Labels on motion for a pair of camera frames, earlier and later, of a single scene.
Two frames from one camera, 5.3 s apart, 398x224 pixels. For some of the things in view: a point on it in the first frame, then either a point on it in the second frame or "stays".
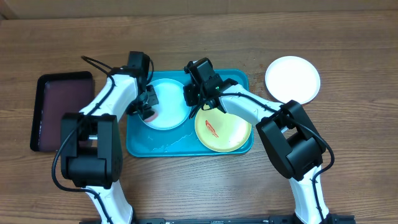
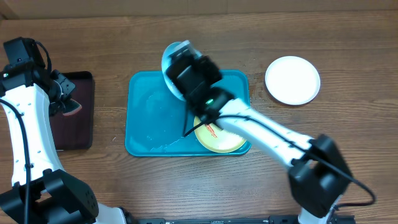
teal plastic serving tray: x=182 y=142 stays
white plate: x=292 y=78 stays
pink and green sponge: x=152 y=117 to x=72 y=107
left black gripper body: x=145 y=100 to x=60 y=89
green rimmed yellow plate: x=221 y=132 stays
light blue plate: x=172 y=111 to x=170 y=50
